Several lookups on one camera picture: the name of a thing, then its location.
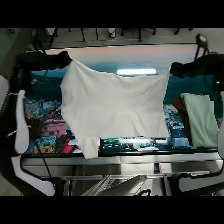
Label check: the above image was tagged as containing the white T-shirt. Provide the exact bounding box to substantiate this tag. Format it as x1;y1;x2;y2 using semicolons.
59;59;172;160

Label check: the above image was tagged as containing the light green garment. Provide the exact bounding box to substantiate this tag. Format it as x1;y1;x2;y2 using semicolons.
180;92;220;149

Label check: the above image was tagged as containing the silver frame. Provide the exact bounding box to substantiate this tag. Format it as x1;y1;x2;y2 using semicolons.
19;151;224;197

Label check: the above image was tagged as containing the black cable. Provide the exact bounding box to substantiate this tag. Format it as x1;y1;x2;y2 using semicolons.
32;139;54;181
136;187;152;197

